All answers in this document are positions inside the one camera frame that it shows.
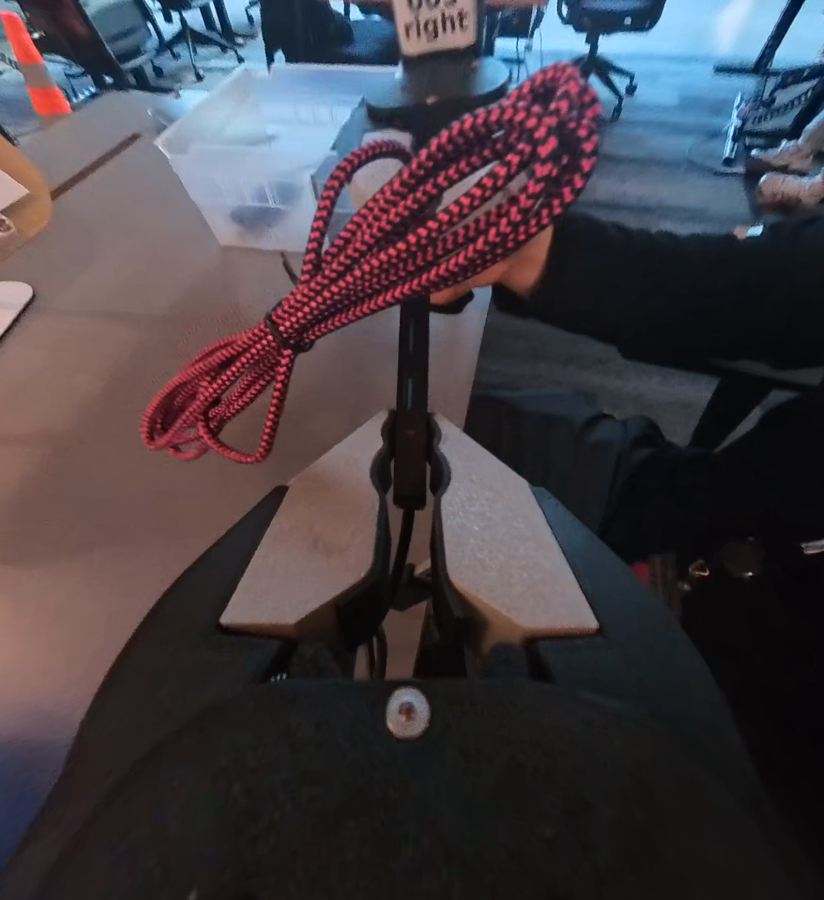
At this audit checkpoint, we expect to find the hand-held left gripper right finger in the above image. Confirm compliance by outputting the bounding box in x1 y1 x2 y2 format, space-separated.
429 413 601 646

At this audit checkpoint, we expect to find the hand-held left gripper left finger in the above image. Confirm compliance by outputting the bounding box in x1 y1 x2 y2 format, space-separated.
219 411 392 630

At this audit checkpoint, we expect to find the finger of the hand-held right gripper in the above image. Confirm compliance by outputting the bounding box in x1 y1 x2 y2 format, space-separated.
446 150 555 241
333 114 414 178

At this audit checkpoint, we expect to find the red braided cable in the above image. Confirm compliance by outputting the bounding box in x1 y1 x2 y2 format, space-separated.
141 62 603 465

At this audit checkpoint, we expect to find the translucent plastic storage bin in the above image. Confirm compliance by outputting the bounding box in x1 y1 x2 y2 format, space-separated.
155 65 385 252

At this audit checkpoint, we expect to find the grey usb hub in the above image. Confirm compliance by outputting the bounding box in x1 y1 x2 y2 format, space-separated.
366 295 432 679

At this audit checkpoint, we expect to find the person's right forearm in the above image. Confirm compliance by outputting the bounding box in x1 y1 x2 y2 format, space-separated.
489 207 824 384

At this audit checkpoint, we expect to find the person's right hand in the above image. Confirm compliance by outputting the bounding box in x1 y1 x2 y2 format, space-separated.
429 225 558 312

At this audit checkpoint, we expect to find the black office chair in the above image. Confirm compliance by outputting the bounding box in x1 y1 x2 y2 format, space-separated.
556 0 668 122

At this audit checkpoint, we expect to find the orange traffic cone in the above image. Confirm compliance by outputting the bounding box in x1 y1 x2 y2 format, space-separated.
0 10 74 118

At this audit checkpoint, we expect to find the tan display board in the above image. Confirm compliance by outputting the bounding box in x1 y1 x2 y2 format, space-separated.
0 98 54 285

